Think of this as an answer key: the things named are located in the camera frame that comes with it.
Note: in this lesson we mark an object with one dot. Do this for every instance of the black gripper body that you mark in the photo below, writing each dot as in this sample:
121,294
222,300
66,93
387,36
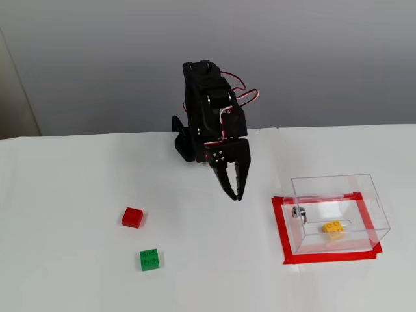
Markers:
234,155

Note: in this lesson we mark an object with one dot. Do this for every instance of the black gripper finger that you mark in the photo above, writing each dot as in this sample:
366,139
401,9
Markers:
242,175
224,177

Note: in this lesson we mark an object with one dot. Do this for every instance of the yellow lego brick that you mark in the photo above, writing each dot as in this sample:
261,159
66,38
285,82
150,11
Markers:
333,229

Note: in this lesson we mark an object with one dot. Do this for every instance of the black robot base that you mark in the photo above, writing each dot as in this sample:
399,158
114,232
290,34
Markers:
181,143

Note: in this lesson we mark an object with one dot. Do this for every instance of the metal box lock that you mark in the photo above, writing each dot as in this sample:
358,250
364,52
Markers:
298,213

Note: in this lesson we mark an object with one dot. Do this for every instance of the red lego brick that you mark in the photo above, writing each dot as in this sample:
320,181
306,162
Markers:
132,217

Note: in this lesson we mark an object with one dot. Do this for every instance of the green lego brick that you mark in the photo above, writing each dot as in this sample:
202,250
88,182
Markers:
149,259

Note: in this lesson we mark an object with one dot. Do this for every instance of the transparent plastic box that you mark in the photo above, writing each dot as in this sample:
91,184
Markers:
357,242

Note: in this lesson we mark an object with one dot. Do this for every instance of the red tape frame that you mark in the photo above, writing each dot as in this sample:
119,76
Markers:
325,258

